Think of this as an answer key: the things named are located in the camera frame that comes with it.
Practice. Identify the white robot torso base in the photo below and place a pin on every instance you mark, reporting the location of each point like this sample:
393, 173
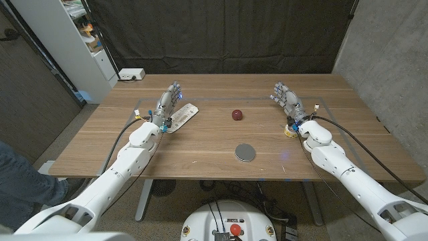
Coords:
254, 217

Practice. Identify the yellowish tape roll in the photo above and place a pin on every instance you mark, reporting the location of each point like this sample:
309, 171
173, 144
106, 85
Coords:
289, 132

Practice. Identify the black round floor fan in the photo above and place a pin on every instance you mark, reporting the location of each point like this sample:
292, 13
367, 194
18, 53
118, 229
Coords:
162, 187

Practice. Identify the black backdrop stand pole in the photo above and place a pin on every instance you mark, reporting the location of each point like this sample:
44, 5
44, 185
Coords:
100, 38

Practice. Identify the cardboard box on shelf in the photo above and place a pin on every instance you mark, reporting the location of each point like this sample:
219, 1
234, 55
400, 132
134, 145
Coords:
95, 45

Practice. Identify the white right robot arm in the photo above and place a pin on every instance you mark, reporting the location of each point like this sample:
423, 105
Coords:
351, 180

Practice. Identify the dark shoe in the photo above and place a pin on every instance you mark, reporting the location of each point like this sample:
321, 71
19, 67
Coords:
75, 185

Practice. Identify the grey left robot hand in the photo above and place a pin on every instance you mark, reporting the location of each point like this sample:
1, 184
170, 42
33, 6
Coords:
165, 105

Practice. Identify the orange toy on shelf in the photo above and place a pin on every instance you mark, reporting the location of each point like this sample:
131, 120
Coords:
87, 29

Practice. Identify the cream patterned flat case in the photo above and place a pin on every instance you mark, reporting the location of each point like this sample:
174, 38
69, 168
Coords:
184, 114

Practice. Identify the red emergency stop button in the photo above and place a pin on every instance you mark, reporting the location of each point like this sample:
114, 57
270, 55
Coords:
235, 229

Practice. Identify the grey metal jar lid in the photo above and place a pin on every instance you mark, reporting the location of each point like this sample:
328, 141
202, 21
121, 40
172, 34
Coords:
245, 152

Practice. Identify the white shelf cabinet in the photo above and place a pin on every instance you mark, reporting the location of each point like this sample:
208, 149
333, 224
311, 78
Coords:
60, 43

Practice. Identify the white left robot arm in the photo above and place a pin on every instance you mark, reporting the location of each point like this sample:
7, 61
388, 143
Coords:
110, 180

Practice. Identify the white floor platform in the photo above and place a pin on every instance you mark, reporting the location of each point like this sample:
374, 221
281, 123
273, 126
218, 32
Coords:
47, 167

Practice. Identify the white power strip box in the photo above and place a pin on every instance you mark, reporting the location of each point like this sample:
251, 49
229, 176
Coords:
132, 73

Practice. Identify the black backdrop curtain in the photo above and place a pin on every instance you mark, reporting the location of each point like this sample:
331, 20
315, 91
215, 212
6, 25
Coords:
217, 33

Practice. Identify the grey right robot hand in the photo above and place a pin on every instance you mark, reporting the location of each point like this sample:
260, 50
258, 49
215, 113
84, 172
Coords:
291, 102

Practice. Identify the grey metal table leg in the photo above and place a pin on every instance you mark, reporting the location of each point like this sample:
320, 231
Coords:
313, 204
144, 201

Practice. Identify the small red apple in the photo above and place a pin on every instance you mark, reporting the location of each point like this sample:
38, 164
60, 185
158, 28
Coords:
237, 114

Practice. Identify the person leg in blue jeans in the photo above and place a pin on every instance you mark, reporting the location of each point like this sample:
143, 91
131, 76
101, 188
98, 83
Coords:
23, 187

